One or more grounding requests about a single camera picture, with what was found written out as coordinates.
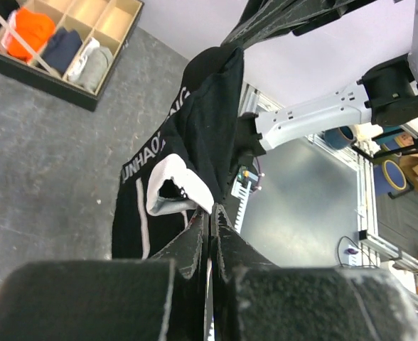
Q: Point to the black white trimmed underwear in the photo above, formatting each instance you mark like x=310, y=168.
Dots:
x=184, y=165

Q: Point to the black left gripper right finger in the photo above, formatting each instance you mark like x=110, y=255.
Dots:
x=254, y=299

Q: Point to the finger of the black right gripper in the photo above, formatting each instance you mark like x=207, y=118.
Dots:
x=262, y=20

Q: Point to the light blue cable duct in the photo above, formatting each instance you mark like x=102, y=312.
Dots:
x=243, y=186

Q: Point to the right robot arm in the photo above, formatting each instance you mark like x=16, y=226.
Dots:
x=386, y=95

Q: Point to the grey white rolled underwear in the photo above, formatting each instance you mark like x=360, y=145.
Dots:
x=91, y=65

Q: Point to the orange rolled underwear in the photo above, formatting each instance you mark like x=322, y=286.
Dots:
x=34, y=28

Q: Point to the black divided storage box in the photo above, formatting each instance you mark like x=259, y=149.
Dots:
x=112, y=23

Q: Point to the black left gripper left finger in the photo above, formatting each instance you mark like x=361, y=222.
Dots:
x=161, y=298

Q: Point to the blue tape roll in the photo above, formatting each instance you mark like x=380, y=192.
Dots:
x=389, y=179

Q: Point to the navy rolled underwear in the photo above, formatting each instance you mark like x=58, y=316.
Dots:
x=61, y=49

